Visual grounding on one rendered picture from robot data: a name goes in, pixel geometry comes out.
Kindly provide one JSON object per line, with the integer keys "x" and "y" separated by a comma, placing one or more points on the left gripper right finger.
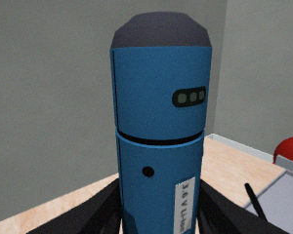
{"x": 216, "y": 214}

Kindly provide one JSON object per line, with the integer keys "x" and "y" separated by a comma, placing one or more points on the dark blue electric screwdriver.
{"x": 160, "y": 71}

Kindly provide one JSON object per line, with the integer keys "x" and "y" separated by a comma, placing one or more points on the grey rectangular tray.
{"x": 276, "y": 200}

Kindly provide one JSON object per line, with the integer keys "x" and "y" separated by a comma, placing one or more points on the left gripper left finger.
{"x": 101, "y": 214}

